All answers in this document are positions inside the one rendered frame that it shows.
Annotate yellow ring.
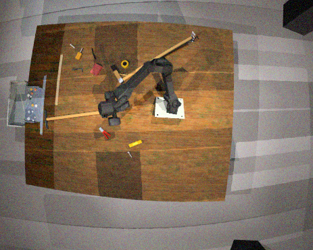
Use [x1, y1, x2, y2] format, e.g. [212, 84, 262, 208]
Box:
[121, 60, 128, 68]

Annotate red rectangular block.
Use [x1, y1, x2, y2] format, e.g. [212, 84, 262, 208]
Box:
[90, 63, 102, 76]

